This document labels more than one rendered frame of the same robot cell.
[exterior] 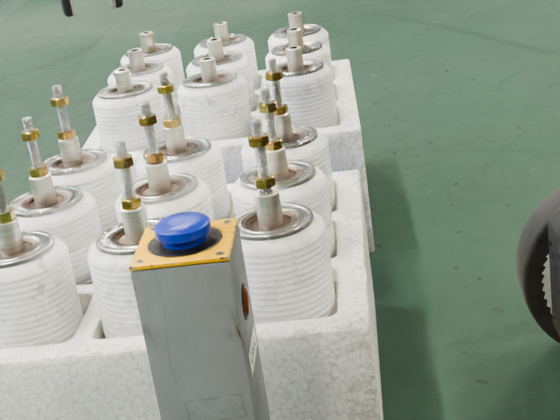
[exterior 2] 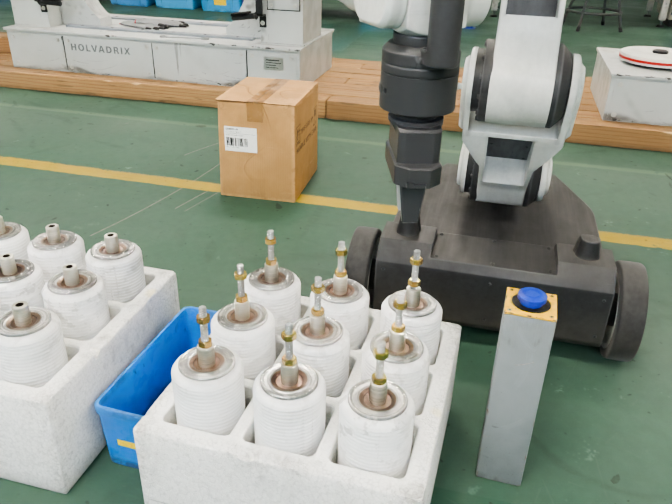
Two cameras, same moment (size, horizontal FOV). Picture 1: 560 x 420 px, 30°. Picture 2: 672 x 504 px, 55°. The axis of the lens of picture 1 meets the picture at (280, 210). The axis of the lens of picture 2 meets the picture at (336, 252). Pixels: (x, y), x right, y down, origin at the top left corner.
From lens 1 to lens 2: 1.22 m
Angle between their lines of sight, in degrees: 72
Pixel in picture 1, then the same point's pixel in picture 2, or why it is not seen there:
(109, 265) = (423, 364)
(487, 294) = not seen: hidden behind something
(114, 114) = (47, 342)
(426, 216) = not seen: hidden behind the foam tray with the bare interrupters
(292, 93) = (136, 265)
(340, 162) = (170, 298)
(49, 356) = (434, 434)
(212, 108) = (101, 300)
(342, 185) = not seen: hidden behind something
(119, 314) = (421, 391)
